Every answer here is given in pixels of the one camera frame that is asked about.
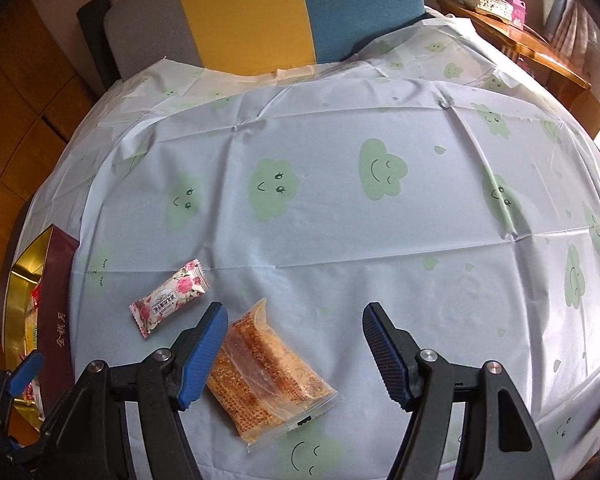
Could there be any large red snack bag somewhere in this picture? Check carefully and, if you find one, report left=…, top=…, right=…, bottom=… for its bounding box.
left=23, top=283, right=42, bottom=356

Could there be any gold red tin box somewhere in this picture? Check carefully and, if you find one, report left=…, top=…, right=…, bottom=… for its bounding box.
left=2, top=226, right=79, bottom=429

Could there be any clear orange cake packet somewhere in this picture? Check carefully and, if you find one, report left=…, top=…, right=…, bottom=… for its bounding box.
left=207, top=298, right=340, bottom=450

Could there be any pink floral candy packet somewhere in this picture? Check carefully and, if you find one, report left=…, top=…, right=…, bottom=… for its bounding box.
left=129, top=259, right=209, bottom=339

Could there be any white cloud pattern tablecloth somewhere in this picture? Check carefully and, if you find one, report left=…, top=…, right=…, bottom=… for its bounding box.
left=19, top=18, right=600, bottom=479

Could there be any wooden side table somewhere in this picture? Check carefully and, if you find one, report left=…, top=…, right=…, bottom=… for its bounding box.
left=437, top=0, right=591, bottom=108

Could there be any grey yellow blue chair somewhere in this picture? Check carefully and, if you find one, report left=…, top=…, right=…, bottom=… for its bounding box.
left=76, top=0, right=426, bottom=87

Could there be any beige curtain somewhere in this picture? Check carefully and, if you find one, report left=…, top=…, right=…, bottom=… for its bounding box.
left=544, top=0, right=597, bottom=66

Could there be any pink small box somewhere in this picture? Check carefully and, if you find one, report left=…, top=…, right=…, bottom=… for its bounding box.
left=505, top=0, right=527, bottom=29

